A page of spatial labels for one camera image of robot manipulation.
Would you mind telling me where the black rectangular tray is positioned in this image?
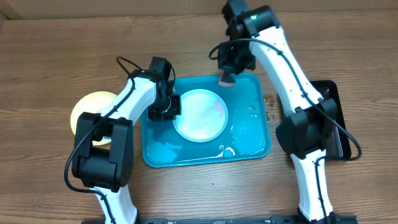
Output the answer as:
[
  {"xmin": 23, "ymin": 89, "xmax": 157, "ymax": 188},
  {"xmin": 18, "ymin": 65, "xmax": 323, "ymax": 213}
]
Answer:
[{"xmin": 310, "ymin": 80, "xmax": 351, "ymax": 159}]

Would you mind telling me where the orange green scrub sponge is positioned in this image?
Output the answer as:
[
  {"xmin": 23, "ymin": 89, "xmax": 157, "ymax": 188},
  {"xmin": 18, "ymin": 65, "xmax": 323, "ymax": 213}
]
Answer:
[{"xmin": 218, "ymin": 70, "xmax": 236, "ymax": 87}]

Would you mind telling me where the light green plate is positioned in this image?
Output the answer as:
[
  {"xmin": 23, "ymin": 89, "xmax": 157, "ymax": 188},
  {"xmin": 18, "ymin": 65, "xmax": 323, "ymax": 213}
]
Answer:
[{"xmin": 173, "ymin": 89, "xmax": 228, "ymax": 143}]

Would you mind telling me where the yellow plate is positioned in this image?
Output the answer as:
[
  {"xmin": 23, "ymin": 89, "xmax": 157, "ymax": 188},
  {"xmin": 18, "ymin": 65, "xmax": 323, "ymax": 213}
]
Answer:
[{"xmin": 70, "ymin": 91, "xmax": 117, "ymax": 135}]

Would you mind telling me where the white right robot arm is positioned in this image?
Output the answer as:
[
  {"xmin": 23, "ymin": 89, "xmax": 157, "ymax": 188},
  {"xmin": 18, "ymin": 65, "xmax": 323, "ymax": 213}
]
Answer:
[{"xmin": 215, "ymin": 1, "xmax": 338, "ymax": 223}]

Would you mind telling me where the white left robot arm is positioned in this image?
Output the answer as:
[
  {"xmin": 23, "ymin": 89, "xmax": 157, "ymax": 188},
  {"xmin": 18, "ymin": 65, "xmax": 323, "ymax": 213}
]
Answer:
[{"xmin": 64, "ymin": 57, "xmax": 181, "ymax": 223}]

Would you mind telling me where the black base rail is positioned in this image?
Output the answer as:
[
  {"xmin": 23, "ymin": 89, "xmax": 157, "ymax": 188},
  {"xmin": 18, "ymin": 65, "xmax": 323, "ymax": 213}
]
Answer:
[{"xmin": 81, "ymin": 215, "xmax": 358, "ymax": 224}]

